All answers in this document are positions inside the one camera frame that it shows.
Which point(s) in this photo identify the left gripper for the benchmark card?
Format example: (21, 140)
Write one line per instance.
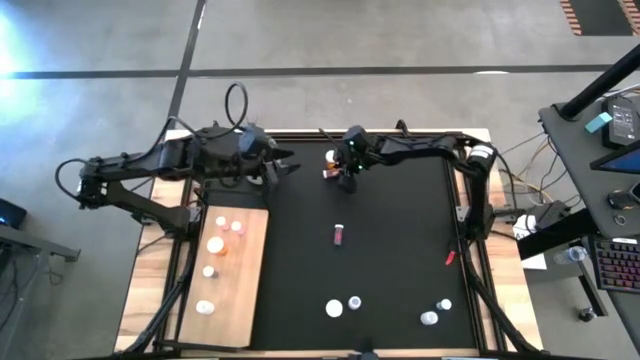
(225, 160)

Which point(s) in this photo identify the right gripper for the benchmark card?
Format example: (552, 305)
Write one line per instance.
(360, 157)

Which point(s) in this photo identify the pink pill bottle white cap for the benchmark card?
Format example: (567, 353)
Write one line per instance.
(220, 220)
(236, 226)
(338, 235)
(331, 173)

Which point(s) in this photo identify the large amber pill bottle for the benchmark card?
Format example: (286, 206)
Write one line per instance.
(215, 244)
(334, 308)

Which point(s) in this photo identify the small white medicine bottle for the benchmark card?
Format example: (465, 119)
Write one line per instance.
(444, 304)
(354, 302)
(208, 271)

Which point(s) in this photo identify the large white medicine bottle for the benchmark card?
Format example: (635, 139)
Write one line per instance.
(205, 307)
(429, 318)

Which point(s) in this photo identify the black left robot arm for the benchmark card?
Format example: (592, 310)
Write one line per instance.
(150, 160)

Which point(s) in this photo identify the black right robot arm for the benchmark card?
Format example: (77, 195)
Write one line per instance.
(425, 145)

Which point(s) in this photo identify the small amber pill bottle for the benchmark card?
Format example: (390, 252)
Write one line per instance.
(329, 156)

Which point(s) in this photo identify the black table mat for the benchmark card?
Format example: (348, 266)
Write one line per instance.
(390, 190)

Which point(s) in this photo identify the black table clamp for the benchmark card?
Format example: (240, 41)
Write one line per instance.
(402, 127)

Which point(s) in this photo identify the small red connector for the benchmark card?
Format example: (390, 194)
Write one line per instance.
(451, 257)

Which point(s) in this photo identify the wooden cutting board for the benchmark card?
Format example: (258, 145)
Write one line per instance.
(240, 300)

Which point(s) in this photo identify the white power box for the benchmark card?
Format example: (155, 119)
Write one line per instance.
(524, 227)

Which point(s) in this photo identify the white paper sheet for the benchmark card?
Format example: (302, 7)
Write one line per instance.
(534, 261)

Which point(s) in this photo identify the black power box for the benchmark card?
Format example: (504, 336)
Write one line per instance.
(550, 214)

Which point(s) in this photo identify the black desk crossbar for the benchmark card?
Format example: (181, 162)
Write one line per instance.
(550, 237)

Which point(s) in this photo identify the dark grey side desk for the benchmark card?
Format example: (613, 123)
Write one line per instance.
(575, 165)

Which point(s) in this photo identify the clear water bottle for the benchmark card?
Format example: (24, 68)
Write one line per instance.
(570, 255)

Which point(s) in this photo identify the light blue block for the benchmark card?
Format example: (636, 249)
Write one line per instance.
(598, 122)

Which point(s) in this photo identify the grey metal stand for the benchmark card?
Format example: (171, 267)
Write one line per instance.
(35, 245)

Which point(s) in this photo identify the black pole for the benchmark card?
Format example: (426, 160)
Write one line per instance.
(600, 82)

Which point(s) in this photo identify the flat monitor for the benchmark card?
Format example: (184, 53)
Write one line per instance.
(620, 162)

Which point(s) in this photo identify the black computer mouse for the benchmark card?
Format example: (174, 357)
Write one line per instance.
(620, 200)

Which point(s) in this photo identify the black device with blue light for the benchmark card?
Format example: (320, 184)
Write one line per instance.
(10, 212)

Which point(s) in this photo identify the black caster wheel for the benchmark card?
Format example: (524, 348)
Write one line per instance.
(586, 314)

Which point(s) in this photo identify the black box with white label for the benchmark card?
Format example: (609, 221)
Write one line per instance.
(622, 122)

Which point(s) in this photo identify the black backlit keyboard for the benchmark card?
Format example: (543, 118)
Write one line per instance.
(617, 265)

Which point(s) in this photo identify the black floor mat orange edge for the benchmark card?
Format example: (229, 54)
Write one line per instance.
(634, 7)
(600, 15)

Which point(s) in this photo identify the black aluminium table frame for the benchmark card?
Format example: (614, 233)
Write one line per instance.
(310, 136)

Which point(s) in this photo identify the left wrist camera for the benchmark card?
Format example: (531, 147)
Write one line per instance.
(252, 141)

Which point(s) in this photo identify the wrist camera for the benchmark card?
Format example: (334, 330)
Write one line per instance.
(357, 134)
(252, 141)

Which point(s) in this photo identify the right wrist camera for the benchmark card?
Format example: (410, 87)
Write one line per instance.
(357, 134)

